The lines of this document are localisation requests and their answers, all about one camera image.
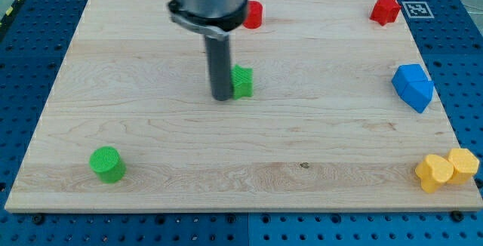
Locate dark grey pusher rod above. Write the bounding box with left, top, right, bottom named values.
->
left=204, top=36, right=232, bottom=101

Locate green cylinder block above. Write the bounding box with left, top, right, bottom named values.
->
left=89, top=146, right=126, bottom=183

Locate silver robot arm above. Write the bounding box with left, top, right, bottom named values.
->
left=168, top=0, right=249, bottom=101

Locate green star block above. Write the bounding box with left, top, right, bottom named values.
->
left=231, top=64, right=253, bottom=100

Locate red star block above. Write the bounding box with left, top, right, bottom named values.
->
left=369, top=0, right=401, bottom=26

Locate red cylinder block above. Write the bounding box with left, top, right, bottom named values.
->
left=243, top=0, right=263, bottom=29

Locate wooden board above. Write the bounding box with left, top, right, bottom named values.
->
left=5, top=0, right=482, bottom=214

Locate blue cube block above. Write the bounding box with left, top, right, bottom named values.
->
left=391, top=63, right=429, bottom=96

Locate white fiducial marker tag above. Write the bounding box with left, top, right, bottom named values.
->
left=402, top=1, right=434, bottom=19

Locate blue pentagon block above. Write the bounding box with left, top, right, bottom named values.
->
left=398, top=81, right=434, bottom=113

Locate yellow heart block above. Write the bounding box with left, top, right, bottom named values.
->
left=415, top=154, right=454, bottom=193

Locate yellow hexagon block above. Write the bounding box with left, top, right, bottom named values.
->
left=446, top=148, right=480, bottom=185

